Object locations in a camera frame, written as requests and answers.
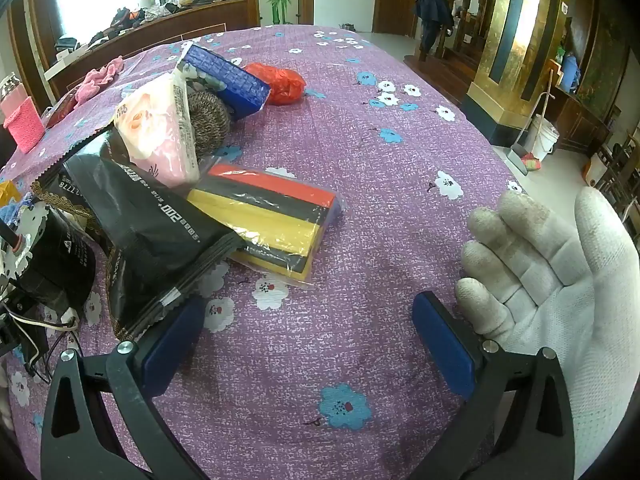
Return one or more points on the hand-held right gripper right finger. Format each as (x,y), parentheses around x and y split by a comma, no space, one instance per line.
(445,345)

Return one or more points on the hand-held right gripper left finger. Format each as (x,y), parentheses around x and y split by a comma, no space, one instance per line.
(170,345)

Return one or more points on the black packet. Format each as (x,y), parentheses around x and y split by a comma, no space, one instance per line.
(145,230)

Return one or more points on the red yellow black sponge pack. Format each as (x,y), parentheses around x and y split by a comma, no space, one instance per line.
(270,210)

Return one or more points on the pink tissue pack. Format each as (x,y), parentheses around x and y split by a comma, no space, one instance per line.
(155,135)

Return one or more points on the blue packet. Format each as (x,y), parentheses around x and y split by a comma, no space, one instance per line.
(225,77)

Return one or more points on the person's right hand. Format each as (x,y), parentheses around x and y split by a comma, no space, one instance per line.
(575,290)

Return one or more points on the white black-flower pack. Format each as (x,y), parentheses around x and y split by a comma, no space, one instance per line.
(32,221)

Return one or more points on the pink knit-sleeved bottle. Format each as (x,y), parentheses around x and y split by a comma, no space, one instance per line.
(22,125)

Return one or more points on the red packet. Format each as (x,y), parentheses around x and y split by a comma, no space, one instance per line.
(62,107)

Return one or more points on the purple floral tablecloth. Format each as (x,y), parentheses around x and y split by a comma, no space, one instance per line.
(350,185)

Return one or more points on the pink cloth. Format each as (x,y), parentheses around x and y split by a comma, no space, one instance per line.
(95,80)

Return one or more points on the brown scrubber ball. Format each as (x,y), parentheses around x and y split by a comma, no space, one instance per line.
(207,120)

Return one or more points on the white bucket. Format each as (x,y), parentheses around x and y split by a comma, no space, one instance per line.
(544,140)

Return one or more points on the group of wooden chairs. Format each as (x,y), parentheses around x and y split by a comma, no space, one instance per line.
(620,185)

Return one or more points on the wooden cabinet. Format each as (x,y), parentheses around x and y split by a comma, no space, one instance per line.
(580,120)

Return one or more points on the pile of clothes and bags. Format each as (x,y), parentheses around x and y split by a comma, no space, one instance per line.
(130,17)

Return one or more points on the wooden counter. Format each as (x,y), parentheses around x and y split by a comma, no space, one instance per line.
(175,25)

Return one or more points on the blue and red round object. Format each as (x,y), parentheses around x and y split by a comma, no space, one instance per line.
(280,85)

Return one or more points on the gold pillar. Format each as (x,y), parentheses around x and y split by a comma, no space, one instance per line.
(505,35)

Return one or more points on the wooden staircase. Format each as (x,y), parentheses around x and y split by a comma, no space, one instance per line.
(465,25)

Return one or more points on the person in dark clothes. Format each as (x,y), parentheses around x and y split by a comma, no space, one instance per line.
(430,10)

